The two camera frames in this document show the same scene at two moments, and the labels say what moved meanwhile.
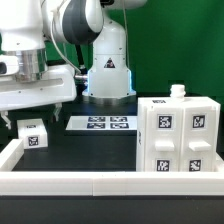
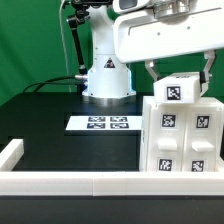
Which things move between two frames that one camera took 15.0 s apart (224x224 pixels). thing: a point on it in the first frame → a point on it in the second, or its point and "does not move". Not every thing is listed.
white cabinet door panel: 198,138 does not move
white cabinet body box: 179,133 does not move
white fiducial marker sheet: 104,123 does not move
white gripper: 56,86 → 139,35
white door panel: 163,139 does not move
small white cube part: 33,132 → 178,88
